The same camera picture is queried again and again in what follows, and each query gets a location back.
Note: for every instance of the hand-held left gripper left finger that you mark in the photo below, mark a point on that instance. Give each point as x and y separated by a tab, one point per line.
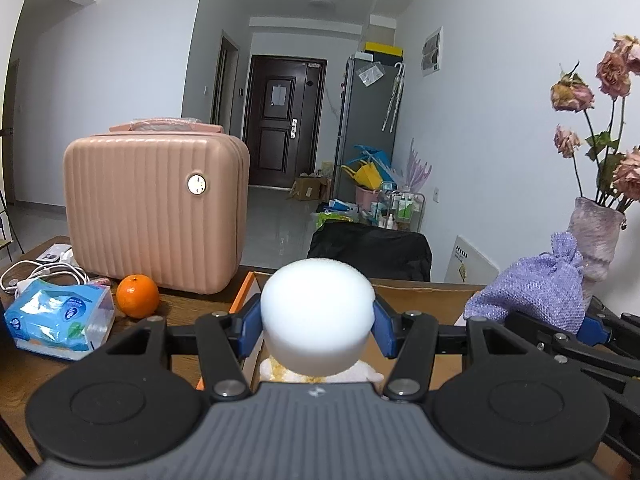
247	327

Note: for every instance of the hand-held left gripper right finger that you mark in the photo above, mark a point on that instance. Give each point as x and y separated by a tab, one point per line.
382	327

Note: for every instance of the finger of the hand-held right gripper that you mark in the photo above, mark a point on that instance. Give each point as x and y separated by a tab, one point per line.
595	330
530	327

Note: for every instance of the orange cardboard box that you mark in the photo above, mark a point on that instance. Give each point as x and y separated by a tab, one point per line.
425	300

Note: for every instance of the yellow and white alpaca plush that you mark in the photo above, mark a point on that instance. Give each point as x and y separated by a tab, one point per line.
280	372

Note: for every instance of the white round sponge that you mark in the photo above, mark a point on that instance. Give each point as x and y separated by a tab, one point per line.
317	310

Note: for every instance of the black fabric chair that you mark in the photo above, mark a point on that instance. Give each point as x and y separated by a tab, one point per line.
370	252

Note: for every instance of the white flat panel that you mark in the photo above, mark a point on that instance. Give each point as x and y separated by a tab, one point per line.
470	262

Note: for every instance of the mottled pink vase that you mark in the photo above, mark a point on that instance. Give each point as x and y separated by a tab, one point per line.
597	240

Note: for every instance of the orange fruit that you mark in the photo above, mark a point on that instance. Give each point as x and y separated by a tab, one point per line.
137	296

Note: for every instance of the white trolley cart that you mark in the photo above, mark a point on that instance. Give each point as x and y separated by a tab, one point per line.
402	210

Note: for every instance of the pink bucket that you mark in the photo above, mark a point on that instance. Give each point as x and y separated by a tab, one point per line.
367	197

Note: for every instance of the pink packet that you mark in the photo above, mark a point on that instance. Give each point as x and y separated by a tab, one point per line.
103	280

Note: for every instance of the brown cardboard box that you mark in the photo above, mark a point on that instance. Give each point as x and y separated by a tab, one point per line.
310	189

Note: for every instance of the yellow bag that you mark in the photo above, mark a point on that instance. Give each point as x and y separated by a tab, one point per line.
368	176

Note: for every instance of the pink ribbed suitcase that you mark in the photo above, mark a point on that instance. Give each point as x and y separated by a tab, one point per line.
150	210

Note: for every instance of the purple feather decoration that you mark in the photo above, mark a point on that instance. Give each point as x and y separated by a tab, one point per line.
417	170

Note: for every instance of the blue plastic item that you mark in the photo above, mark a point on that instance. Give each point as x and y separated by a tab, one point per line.
367	152

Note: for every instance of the dark brown entrance door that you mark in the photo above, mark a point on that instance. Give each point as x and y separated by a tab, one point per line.
280	150

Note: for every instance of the grey refrigerator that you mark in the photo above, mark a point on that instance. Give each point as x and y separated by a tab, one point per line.
360	135

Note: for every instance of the blue tissue pack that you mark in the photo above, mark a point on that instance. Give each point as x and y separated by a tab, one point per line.
50	315

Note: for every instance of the white small box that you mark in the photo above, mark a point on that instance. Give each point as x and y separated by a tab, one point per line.
56	254

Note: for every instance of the clear folded umbrella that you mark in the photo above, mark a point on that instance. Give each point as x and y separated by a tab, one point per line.
395	100

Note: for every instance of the paper sheet on door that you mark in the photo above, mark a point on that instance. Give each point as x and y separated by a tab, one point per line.
278	95

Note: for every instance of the bunch of dried roses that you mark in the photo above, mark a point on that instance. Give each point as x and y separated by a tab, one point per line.
570	92

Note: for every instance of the clear plastic bag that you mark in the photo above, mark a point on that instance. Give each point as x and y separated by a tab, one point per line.
371	74

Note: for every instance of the yellow and black box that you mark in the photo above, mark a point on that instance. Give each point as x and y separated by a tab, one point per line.
383	49

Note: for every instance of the round ceiling lamp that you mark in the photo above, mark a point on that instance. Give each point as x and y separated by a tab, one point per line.
323	3

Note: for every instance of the dark side door frame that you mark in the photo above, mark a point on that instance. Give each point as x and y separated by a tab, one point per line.
220	85

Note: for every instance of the white wall panel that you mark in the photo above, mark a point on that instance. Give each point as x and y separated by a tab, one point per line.
432	52

